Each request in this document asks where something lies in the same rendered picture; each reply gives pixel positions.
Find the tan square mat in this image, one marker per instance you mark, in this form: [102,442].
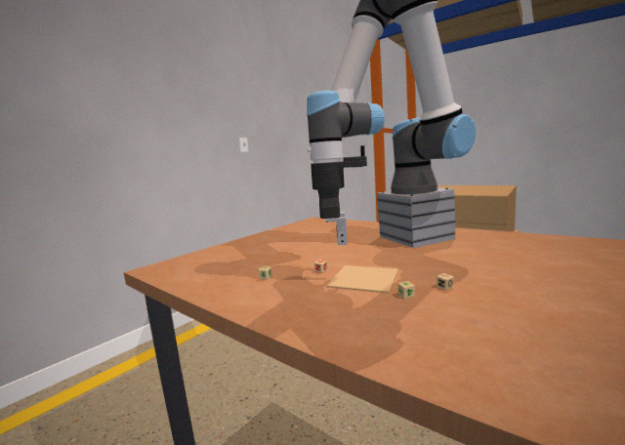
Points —
[364,278]

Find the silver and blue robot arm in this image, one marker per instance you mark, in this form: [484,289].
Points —
[444,133]

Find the beige letter block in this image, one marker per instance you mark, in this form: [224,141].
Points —
[320,266]
[406,290]
[445,281]
[265,272]

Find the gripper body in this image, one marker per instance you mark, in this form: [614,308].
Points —
[328,174]

